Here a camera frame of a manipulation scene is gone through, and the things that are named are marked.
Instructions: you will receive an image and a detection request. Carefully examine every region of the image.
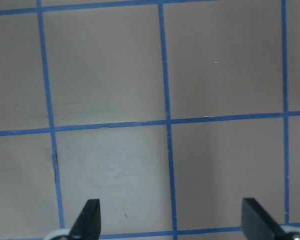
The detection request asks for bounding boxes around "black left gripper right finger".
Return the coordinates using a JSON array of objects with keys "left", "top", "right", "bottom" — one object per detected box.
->
[{"left": 241, "top": 197, "right": 286, "bottom": 240}]

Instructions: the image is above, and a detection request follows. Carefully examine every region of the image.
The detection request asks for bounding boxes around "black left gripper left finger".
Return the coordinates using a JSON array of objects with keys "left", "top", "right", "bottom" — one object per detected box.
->
[{"left": 68, "top": 199, "right": 102, "bottom": 238}]

